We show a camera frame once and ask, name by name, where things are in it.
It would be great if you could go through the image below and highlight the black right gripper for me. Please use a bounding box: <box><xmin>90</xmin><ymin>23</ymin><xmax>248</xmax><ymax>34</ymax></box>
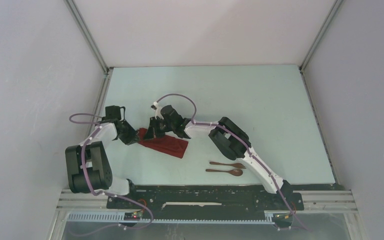
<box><xmin>143</xmin><ymin>117</ymin><xmax>175</xmax><ymax>142</ymax></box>

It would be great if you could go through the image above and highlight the red cloth napkin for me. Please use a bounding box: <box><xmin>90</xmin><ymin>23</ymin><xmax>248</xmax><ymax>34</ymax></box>
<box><xmin>138</xmin><ymin>128</ymin><xmax>189</xmax><ymax>159</ymax></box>

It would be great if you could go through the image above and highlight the brown wooden spoon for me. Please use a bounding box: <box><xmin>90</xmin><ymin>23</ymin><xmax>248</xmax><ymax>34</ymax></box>
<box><xmin>205</xmin><ymin>168</ymin><xmax>244</xmax><ymax>177</ymax></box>

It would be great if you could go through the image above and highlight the brown wooden fork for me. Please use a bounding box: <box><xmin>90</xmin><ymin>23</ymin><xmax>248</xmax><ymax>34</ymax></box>
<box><xmin>209</xmin><ymin>161</ymin><xmax>246</xmax><ymax>169</ymax></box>

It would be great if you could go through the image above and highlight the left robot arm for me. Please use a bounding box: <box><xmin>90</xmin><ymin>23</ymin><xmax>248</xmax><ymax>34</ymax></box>
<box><xmin>65</xmin><ymin>105</ymin><xmax>140</xmax><ymax>208</ymax></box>

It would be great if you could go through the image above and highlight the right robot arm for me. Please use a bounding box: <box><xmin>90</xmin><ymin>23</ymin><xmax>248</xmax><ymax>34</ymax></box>
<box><xmin>139</xmin><ymin>102</ymin><xmax>293</xmax><ymax>209</ymax></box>

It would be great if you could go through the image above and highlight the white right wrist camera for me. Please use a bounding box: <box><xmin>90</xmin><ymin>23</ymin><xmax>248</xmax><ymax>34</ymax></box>
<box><xmin>151</xmin><ymin>101</ymin><xmax>164</xmax><ymax>120</ymax></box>

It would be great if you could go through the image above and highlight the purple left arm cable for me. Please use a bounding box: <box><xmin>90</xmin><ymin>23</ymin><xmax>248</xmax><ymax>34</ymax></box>
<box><xmin>69</xmin><ymin>113</ymin><xmax>154</xmax><ymax>231</ymax></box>

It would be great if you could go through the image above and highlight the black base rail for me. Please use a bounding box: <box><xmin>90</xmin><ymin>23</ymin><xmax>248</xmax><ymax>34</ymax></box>
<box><xmin>56</xmin><ymin>184</ymin><xmax>358</xmax><ymax>228</ymax></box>

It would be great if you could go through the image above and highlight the left aluminium frame post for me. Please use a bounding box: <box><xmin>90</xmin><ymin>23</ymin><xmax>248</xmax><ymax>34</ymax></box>
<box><xmin>63</xmin><ymin>0</ymin><xmax>110</xmax><ymax>74</ymax></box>

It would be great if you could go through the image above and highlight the aluminium frame post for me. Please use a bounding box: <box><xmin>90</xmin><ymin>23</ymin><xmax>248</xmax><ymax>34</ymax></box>
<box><xmin>63</xmin><ymin>0</ymin><xmax>110</xmax><ymax>74</ymax></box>
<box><xmin>299</xmin><ymin>0</ymin><xmax>345</xmax><ymax>73</ymax></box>

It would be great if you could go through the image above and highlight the right aluminium frame post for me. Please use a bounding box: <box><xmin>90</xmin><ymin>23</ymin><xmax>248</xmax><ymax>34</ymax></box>
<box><xmin>299</xmin><ymin>0</ymin><xmax>345</xmax><ymax>73</ymax></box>

